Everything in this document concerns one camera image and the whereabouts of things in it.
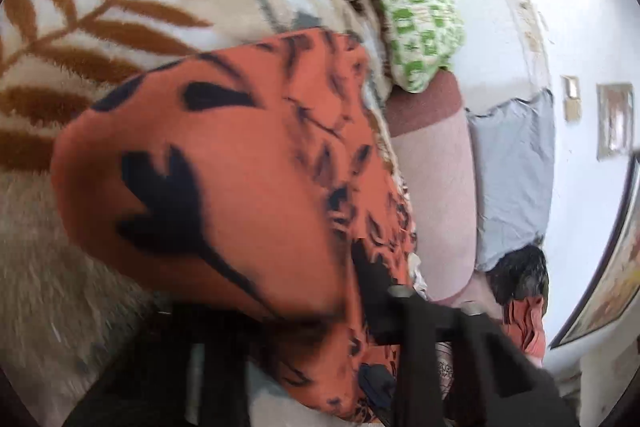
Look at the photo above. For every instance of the orange towel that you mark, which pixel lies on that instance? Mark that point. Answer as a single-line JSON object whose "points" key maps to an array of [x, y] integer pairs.
{"points": [[530, 327]]}

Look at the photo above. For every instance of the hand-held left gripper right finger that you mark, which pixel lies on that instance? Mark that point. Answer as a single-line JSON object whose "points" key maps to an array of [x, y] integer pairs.
{"points": [[425, 332]]}

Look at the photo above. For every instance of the pink bolster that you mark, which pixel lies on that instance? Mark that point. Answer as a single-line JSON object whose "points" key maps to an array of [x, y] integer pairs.
{"points": [[435, 187]]}

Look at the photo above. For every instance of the wall plaque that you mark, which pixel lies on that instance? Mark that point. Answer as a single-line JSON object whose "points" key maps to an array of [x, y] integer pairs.
{"points": [[615, 122]]}

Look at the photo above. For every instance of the dark furry cloth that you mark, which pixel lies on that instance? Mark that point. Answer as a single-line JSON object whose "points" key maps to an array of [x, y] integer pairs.
{"points": [[520, 272]]}

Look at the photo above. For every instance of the orange floral garment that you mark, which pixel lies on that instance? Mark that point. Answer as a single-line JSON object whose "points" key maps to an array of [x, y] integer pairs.
{"points": [[225, 182]]}

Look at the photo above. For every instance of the framed painting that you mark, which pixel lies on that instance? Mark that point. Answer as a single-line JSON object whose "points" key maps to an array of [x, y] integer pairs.
{"points": [[615, 277]]}

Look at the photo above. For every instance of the leaf print blanket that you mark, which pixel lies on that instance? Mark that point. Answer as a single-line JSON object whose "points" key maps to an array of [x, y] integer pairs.
{"points": [[100, 7]]}

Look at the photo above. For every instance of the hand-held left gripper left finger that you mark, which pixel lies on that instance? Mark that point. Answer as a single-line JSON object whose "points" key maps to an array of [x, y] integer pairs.
{"points": [[150, 372]]}

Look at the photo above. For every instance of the green checkered pillow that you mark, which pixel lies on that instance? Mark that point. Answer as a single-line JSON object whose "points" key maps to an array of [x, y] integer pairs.
{"points": [[415, 7]]}

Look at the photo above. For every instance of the grey pillow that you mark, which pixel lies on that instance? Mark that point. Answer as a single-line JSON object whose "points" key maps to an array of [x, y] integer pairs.
{"points": [[515, 177]]}

